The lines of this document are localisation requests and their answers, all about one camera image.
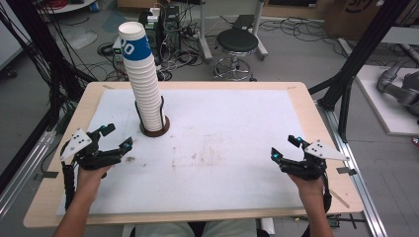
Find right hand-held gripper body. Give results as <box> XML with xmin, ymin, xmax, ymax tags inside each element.
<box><xmin>280</xmin><ymin>139</ymin><xmax>351</xmax><ymax>182</ymax></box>

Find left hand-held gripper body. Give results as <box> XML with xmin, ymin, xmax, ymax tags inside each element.
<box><xmin>59</xmin><ymin>127</ymin><xmax>124</xmax><ymax>172</ymax></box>

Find black wire cup holder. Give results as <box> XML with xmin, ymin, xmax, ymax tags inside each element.
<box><xmin>133</xmin><ymin>95</ymin><xmax>171</xmax><ymax>138</ymax></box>

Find blue banded paper cup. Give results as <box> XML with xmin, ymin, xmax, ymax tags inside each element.
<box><xmin>118</xmin><ymin>21</ymin><xmax>154</xmax><ymax>62</ymax></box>

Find person's right hand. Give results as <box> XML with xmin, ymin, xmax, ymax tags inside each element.
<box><xmin>288</xmin><ymin>173</ymin><xmax>326</xmax><ymax>198</ymax></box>

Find person's left hand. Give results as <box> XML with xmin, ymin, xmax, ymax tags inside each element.
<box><xmin>76</xmin><ymin>164</ymin><xmax>112</xmax><ymax>198</ymax></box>

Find stack of white paper cups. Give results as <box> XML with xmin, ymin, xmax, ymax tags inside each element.
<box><xmin>123</xmin><ymin>53</ymin><xmax>166</xmax><ymax>132</ymax></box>

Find white floor platform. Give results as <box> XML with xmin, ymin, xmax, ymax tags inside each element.
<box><xmin>355</xmin><ymin>63</ymin><xmax>419</xmax><ymax>137</ymax></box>

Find white table mat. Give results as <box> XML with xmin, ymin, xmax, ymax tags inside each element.
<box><xmin>56</xmin><ymin>88</ymin><xmax>325</xmax><ymax>217</ymax></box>

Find person's legs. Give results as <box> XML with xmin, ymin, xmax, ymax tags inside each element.
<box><xmin>129</xmin><ymin>219</ymin><xmax>259</xmax><ymax>237</ymax></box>

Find black computer tower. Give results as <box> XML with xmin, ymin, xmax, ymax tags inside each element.
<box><xmin>163</xmin><ymin>5</ymin><xmax>182</xmax><ymax>53</ymax></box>
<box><xmin>139</xmin><ymin>11</ymin><xmax>163</xmax><ymax>65</ymax></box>

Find grey metal stand leg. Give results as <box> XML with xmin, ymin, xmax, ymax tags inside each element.
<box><xmin>251</xmin><ymin>0</ymin><xmax>269</xmax><ymax>61</ymax></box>
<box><xmin>197</xmin><ymin>0</ymin><xmax>213</xmax><ymax>62</ymax></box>

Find black round stool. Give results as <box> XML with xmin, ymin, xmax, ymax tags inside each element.
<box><xmin>212</xmin><ymin>28</ymin><xmax>260</xmax><ymax>83</ymax></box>

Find round white table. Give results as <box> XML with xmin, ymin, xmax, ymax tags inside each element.
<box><xmin>37</xmin><ymin>0</ymin><xmax>97</xmax><ymax>15</ymax></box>

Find large cardboard box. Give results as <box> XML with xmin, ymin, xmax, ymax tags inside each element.
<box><xmin>323</xmin><ymin>0</ymin><xmax>398</xmax><ymax>41</ymax></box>

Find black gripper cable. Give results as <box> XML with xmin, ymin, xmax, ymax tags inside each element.
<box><xmin>321</xmin><ymin>171</ymin><xmax>333</xmax><ymax>213</ymax></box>

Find black cable chain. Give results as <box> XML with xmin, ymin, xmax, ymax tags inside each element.
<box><xmin>61</xmin><ymin>162</ymin><xmax>77</xmax><ymax>211</ymax></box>

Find aluminium rail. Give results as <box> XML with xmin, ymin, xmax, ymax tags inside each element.
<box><xmin>316</xmin><ymin>101</ymin><xmax>389</xmax><ymax>237</ymax></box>

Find black frame strut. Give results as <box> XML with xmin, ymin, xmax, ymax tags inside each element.
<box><xmin>308</xmin><ymin>0</ymin><xmax>410</xmax><ymax>143</ymax></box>

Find bundle of floor cables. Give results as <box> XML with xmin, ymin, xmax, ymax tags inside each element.
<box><xmin>259</xmin><ymin>17</ymin><xmax>345</xmax><ymax>45</ymax></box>

